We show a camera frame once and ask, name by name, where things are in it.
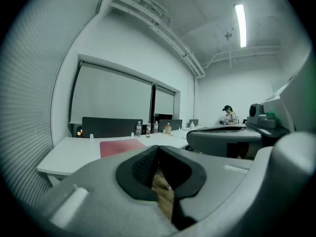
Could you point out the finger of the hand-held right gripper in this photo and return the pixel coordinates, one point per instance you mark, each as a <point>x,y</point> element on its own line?
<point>209,142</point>

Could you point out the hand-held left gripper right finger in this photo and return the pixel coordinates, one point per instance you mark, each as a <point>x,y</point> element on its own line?
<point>222,186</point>

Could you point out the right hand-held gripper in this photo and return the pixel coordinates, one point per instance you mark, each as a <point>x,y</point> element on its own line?
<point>301,100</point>

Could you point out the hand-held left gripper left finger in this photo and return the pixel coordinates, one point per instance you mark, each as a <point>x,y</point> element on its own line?
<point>98,194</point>

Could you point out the red mat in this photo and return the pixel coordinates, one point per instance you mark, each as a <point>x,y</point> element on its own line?
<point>118,147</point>

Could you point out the small white bottle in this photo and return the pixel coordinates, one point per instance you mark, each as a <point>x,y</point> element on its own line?
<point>192,126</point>

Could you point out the small dark desk divider panel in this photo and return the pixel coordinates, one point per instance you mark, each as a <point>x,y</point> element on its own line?
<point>195,122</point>

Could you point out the narrow dark desk divider panel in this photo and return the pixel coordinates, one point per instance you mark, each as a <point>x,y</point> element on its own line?
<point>174,125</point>

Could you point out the orange drink bottle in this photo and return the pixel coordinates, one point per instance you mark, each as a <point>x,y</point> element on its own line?
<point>168,129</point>

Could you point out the clear water bottle white cap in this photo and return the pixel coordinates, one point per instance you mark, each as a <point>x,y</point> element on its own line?
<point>156,128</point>
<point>138,130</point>

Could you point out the small white roller blind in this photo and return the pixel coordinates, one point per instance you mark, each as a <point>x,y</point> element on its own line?
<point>164,101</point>

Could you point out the clear water bottle red cap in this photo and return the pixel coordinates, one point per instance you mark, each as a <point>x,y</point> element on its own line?
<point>148,128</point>

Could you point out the wide dark desk divider panel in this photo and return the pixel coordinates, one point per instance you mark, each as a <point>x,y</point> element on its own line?
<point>111,127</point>

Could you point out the white ceiling conduit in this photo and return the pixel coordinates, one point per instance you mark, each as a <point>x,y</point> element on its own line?
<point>242,52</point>

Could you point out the ceiling sprinkler fitting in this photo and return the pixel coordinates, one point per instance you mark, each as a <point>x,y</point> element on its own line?
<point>228,35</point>

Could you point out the large white roller blind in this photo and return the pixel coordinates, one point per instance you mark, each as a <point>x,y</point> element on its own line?
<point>111,95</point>

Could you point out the long ceiling light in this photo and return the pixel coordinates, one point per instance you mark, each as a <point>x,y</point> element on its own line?
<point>241,25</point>

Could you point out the grey venetian blind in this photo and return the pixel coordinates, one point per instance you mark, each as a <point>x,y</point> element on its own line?
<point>27,107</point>

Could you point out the white ceiling pipe bundle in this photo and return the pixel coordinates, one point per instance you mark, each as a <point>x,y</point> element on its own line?
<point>158,26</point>

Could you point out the grey fisheye camera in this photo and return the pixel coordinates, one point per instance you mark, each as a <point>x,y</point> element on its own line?
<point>256,112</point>

